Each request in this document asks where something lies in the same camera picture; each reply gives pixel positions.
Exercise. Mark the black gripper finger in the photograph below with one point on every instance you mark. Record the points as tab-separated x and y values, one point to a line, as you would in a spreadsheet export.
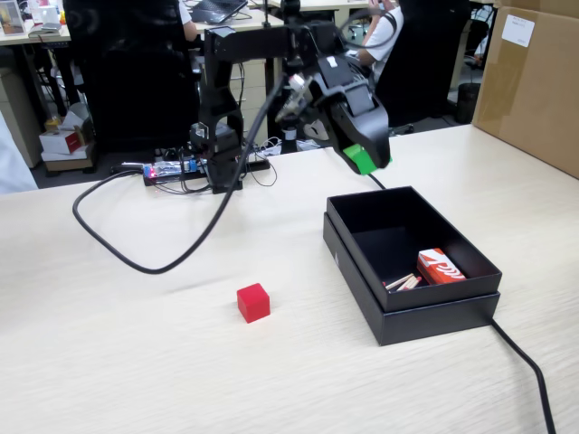
368	131
332	133

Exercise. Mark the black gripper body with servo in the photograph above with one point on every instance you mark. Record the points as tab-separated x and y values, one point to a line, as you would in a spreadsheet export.
337	77

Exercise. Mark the green cube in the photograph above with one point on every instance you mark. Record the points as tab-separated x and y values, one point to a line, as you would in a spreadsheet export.
360	162

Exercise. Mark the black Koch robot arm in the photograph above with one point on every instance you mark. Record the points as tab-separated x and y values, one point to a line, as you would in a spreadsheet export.
217	90

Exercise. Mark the red cube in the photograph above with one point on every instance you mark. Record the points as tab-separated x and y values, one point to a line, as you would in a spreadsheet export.
253	303

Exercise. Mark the black pole with white bands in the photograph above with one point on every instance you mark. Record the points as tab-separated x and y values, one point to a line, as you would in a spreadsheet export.
289	138

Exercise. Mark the beige drawer cabinet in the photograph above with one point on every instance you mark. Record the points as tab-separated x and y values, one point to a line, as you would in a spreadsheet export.
253	90

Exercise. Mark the black cardboard box tray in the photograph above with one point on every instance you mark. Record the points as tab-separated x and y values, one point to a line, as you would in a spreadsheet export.
389	217

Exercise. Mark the thin black stand rod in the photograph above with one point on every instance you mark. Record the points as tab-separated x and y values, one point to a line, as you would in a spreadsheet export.
267	13

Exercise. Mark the black trash bin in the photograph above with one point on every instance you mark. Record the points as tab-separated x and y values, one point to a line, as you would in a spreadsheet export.
468	104

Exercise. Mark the black laptop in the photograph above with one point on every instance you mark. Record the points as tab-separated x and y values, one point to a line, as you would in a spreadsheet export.
217	11

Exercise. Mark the red-tipped wooden match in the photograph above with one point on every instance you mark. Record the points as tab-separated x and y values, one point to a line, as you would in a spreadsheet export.
406	283
414	283
398	280

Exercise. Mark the orange white matchbox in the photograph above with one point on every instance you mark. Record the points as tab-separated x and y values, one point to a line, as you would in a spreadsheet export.
441	269

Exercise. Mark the person in white shirt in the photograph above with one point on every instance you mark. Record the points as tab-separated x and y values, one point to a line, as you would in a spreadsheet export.
187	20

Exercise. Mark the large brown cardboard box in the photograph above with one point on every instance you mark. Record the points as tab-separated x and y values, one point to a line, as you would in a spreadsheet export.
529	90

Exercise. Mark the blue controller board with LED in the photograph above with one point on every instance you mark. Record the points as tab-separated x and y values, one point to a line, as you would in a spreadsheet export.
156	172

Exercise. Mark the white shipping label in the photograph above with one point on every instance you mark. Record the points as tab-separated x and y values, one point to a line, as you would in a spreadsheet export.
519	30

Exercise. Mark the black mesh office chair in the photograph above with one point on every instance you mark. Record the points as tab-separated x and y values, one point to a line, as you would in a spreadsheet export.
135	77

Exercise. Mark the black cardboard box lid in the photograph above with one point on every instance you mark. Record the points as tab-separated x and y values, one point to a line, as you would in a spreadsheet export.
434	323

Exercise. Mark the white red small box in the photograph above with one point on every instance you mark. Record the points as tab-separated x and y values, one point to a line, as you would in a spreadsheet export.
63	142

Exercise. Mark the grey book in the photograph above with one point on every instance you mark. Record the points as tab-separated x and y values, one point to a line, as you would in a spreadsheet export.
45	31

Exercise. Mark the beige office desk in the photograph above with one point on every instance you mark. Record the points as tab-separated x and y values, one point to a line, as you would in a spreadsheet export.
27	40

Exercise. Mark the blurred nearby person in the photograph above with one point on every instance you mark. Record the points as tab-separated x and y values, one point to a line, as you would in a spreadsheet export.
13	163

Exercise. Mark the framed photo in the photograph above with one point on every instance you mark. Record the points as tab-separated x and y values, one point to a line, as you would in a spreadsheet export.
11	18

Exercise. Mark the small gripper camera module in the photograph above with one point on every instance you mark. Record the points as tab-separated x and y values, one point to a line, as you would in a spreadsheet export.
296	97

